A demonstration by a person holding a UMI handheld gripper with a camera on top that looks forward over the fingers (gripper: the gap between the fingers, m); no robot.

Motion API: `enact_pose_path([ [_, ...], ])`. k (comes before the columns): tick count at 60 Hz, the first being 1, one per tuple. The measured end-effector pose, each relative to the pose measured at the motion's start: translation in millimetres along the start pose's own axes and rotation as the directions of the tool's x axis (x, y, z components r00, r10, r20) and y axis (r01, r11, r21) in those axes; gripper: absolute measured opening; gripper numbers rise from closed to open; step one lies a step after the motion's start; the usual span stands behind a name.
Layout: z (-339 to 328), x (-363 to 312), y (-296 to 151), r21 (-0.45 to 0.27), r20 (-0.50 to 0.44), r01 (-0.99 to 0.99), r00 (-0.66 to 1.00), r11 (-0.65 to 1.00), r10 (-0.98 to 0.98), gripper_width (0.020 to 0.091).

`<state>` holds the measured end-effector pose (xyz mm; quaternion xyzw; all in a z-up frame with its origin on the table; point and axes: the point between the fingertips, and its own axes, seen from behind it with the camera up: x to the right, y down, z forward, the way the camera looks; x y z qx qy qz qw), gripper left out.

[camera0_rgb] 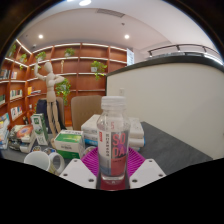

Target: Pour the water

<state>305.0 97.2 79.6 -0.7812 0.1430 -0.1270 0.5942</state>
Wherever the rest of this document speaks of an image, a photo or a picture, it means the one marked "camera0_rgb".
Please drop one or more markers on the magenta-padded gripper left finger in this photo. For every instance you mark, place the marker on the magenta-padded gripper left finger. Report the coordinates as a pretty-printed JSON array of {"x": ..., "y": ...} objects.
[{"x": 90, "y": 160}]

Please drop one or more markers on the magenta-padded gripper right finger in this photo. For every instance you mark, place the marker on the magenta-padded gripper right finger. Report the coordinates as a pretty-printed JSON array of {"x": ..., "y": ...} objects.
[{"x": 136, "y": 161}]

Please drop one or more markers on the clear plastic bottle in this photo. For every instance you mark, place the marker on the clear plastic bottle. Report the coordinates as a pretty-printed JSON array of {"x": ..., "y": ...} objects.
[{"x": 113, "y": 146}]

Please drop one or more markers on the round printed badge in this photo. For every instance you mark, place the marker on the round printed badge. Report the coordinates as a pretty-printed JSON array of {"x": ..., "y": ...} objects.
[
  {"x": 49, "y": 150},
  {"x": 87, "y": 151},
  {"x": 36, "y": 149}
]

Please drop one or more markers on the blue book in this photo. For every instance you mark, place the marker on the blue book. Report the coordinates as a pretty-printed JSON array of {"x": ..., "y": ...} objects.
[{"x": 90, "y": 142}]

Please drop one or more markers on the small green white box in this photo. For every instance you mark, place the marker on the small green white box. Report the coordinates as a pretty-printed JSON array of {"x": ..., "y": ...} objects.
[{"x": 68, "y": 143}]

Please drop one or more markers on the white book stack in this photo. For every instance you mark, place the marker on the white book stack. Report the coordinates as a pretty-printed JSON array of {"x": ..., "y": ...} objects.
[{"x": 88, "y": 128}]

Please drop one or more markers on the brown chair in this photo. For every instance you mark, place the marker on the brown chair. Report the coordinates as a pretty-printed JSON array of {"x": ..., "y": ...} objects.
[{"x": 85, "y": 110}]

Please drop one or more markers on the yellow striped white cup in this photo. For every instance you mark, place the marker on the yellow striped white cup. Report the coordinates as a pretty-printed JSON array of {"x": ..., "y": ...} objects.
[{"x": 38, "y": 160}]

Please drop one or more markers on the tall green white carton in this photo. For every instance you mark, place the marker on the tall green white carton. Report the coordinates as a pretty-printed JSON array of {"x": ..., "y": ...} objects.
[{"x": 39, "y": 128}]

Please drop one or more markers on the orange wooden shelf unit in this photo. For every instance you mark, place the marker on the orange wooden shelf unit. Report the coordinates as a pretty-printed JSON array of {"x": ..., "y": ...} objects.
[{"x": 83, "y": 80}]

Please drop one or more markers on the wooden artist mannequin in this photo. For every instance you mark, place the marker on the wooden artist mannequin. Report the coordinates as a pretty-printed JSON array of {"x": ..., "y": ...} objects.
[{"x": 50, "y": 86}]

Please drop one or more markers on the recessed ceiling light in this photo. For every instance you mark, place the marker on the recessed ceiling light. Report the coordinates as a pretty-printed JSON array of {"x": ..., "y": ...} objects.
[
  {"x": 40, "y": 36},
  {"x": 126, "y": 36}
]

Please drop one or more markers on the ceiling air vent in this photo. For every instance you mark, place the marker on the ceiling air vent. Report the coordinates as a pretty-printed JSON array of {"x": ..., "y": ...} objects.
[{"x": 110, "y": 12}]

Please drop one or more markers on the ceiling lamp with round bulbs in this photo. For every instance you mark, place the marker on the ceiling lamp with round bulbs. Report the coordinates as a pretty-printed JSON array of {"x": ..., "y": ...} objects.
[{"x": 85, "y": 2}]

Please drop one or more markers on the white wall switch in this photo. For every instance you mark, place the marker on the white wall switch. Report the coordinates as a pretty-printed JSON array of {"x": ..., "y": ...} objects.
[{"x": 122, "y": 92}]

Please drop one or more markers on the white wall poster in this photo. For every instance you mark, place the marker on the white wall poster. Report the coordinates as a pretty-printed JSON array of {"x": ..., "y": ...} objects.
[{"x": 130, "y": 56}]

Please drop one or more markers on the black curtain rail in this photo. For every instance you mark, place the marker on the black curtain rail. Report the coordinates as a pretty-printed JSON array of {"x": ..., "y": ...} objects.
[{"x": 186, "y": 45}]

